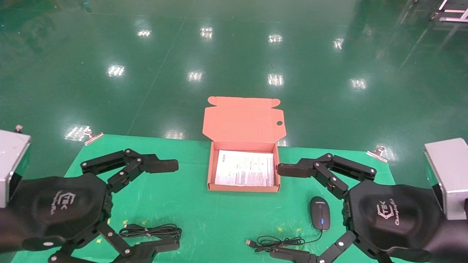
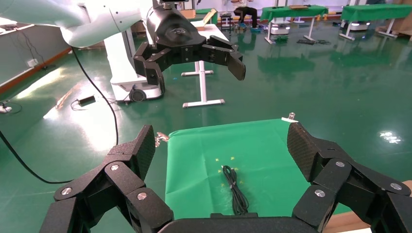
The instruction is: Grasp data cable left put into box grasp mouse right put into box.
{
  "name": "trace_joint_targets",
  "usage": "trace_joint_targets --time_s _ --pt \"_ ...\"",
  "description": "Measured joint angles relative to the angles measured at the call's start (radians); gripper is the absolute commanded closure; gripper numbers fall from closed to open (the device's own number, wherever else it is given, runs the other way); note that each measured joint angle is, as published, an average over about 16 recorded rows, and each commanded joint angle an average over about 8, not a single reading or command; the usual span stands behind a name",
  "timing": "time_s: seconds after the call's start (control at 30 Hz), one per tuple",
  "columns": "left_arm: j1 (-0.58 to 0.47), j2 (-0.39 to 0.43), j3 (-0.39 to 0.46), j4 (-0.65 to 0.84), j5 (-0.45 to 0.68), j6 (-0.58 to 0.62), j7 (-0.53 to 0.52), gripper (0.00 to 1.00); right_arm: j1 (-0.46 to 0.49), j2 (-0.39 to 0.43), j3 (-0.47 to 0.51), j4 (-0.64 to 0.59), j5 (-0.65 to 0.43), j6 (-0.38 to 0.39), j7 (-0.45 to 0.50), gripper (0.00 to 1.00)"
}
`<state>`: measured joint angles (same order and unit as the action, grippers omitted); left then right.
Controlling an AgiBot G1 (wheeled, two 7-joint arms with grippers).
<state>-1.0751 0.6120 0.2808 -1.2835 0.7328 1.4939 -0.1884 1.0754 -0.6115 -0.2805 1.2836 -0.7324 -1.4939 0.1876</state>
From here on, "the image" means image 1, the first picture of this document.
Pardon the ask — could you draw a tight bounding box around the metal binder clip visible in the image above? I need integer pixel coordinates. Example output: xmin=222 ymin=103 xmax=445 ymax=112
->
xmin=367 ymin=145 xmax=389 ymax=163
xmin=83 ymin=128 xmax=104 ymax=146

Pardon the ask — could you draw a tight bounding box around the black data cable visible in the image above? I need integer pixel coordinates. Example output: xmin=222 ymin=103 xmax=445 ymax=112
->
xmin=119 ymin=224 xmax=182 ymax=240

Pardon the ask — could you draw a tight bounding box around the green table mat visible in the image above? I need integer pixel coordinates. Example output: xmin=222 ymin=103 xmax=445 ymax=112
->
xmin=11 ymin=134 xmax=399 ymax=263

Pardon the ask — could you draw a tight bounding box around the white printed instruction sheet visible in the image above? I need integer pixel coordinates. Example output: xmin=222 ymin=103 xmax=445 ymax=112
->
xmin=214 ymin=150 xmax=275 ymax=187

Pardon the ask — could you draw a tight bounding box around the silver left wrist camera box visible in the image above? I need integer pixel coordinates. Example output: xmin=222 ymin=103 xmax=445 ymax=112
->
xmin=0 ymin=130 xmax=31 ymax=209

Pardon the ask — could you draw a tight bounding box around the black wired computer mouse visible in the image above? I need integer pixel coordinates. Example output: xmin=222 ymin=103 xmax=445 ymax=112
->
xmin=246 ymin=196 xmax=331 ymax=253

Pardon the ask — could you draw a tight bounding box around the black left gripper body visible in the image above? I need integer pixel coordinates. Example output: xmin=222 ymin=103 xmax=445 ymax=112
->
xmin=0 ymin=175 xmax=111 ymax=253

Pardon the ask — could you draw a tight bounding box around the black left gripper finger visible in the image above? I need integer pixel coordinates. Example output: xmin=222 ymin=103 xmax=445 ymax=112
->
xmin=80 ymin=149 xmax=179 ymax=193
xmin=49 ymin=222 xmax=181 ymax=263

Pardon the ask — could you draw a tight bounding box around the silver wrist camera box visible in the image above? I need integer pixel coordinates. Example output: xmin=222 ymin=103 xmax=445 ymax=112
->
xmin=424 ymin=138 xmax=468 ymax=220
xmin=0 ymin=130 xmax=31 ymax=209

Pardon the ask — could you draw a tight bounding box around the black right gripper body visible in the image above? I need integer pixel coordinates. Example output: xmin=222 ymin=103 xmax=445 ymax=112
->
xmin=343 ymin=180 xmax=468 ymax=263

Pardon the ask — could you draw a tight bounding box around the open brown cardboard box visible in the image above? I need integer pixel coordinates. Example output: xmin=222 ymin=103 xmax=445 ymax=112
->
xmin=202 ymin=96 xmax=287 ymax=193

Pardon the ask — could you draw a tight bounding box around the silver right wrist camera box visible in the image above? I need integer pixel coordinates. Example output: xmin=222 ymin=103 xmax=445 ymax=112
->
xmin=424 ymin=138 xmax=468 ymax=220

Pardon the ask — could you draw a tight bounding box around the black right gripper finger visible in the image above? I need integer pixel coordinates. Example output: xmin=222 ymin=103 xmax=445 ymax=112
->
xmin=277 ymin=153 xmax=377 ymax=200
xmin=269 ymin=230 xmax=393 ymax=263

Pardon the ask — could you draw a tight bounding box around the white metal cart frame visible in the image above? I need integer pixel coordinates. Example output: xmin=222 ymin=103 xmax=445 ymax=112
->
xmin=431 ymin=0 xmax=468 ymax=23

